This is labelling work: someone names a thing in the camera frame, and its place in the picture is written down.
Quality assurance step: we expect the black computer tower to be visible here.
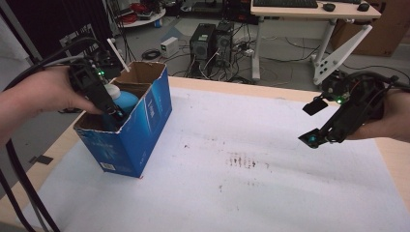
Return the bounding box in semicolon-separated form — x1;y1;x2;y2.
214;20;236;70
189;22;217;79

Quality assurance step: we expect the black keyboard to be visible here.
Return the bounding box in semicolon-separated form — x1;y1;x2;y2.
252;0;319;10

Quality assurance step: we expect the brown cardboard box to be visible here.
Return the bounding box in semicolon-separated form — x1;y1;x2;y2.
331;0;410;58

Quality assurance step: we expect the small white device box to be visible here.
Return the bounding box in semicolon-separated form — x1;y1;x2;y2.
160;36;180;59

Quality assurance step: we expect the round white table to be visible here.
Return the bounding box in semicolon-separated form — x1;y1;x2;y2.
121;7;167;29

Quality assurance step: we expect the white desk with wooden top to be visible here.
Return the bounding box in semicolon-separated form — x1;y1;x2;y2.
249;0;383;85

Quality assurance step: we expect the blue cardboard box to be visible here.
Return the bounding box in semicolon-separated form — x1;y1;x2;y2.
73;61;173;179

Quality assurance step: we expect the black tape patch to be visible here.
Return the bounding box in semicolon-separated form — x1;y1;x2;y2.
36;155;54;166

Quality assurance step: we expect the black curtain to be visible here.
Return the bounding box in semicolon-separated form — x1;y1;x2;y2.
5;0;114;61

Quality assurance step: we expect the blue bottle with white cap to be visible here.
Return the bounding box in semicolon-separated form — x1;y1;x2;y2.
104;82;140;114

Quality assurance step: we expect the person's right hand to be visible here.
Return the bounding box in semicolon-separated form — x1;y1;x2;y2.
346;89;410;143

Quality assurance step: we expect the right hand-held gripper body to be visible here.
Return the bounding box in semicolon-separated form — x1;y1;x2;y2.
318;71;400;144

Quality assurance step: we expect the thick black gripper cable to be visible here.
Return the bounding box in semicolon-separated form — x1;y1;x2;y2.
0;36;109;232

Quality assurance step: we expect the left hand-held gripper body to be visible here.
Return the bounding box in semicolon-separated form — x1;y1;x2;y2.
67;55;126;119

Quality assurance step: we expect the white metal bracket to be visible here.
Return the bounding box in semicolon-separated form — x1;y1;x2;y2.
312;24;373;86

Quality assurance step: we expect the person's left hand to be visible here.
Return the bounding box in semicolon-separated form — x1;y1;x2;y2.
8;66;104;136

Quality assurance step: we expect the white rod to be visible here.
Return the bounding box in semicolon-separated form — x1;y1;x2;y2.
106;38;131;73

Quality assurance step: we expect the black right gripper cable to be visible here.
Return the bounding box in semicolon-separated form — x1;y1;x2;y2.
351;71;410;91

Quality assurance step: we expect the black cable coil on floor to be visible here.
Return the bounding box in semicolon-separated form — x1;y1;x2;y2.
140;47;162;61

